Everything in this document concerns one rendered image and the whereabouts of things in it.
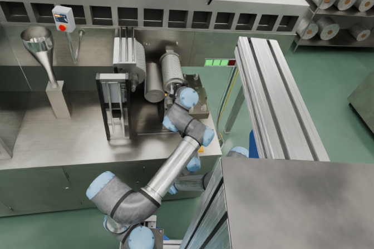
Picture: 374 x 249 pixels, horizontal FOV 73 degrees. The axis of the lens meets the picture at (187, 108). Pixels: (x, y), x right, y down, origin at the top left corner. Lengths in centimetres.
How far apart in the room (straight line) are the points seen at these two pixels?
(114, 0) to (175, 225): 184
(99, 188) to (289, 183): 71
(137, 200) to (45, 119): 116
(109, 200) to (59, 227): 160
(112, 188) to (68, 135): 92
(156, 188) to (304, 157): 63
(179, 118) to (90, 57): 97
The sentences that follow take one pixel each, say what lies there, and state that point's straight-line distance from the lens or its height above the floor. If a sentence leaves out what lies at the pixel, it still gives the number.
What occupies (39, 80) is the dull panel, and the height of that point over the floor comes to 101.
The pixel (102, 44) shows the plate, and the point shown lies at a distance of 176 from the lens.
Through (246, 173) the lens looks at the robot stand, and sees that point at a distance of 36.
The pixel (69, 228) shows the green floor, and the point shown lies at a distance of 250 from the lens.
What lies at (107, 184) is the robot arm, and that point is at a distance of 96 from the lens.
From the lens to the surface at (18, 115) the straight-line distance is 192.
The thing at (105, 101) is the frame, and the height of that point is 124.
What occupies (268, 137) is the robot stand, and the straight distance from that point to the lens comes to 41.
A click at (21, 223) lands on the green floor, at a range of 264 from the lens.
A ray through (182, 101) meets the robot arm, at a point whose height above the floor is 159.
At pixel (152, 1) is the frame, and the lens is 160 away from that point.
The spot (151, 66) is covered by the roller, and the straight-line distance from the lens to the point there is 171.
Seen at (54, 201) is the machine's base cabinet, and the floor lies 31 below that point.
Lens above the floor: 233
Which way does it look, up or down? 48 degrees down
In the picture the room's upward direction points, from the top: 11 degrees clockwise
